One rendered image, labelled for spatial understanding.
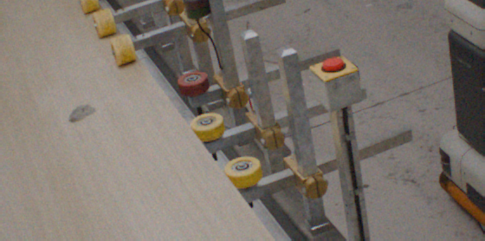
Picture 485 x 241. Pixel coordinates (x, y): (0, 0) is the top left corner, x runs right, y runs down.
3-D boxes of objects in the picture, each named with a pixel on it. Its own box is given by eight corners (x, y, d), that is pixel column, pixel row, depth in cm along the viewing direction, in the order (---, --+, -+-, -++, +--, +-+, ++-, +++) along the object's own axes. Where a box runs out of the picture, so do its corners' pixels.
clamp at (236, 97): (233, 86, 283) (229, 69, 280) (250, 105, 271) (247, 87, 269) (213, 93, 281) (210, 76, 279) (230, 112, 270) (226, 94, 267)
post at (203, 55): (223, 122, 306) (190, -28, 284) (226, 127, 303) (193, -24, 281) (211, 126, 305) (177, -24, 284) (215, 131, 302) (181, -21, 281)
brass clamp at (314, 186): (307, 168, 240) (305, 149, 238) (332, 194, 229) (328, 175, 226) (283, 177, 239) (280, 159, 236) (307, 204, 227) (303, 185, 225)
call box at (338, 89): (347, 91, 198) (342, 55, 194) (364, 105, 192) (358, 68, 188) (315, 102, 196) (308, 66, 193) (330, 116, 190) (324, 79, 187)
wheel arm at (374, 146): (407, 138, 243) (405, 122, 241) (413, 144, 240) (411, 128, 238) (239, 200, 233) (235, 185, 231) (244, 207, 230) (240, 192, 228)
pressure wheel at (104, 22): (107, 3, 309) (115, 22, 306) (109, 18, 316) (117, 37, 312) (89, 9, 308) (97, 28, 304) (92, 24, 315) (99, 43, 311)
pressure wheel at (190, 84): (210, 104, 281) (201, 66, 276) (219, 115, 274) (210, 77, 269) (182, 113, 279) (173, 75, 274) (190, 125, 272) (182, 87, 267)
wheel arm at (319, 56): (336, 56, 286) (334, 42, 285) (341, 61, 284) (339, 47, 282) (190, 106, 276) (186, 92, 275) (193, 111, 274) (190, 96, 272)
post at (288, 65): (322, 228, 239) (290, 42, 217) (328, 235, 236) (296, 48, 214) (309, 233, 239) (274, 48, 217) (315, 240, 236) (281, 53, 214)
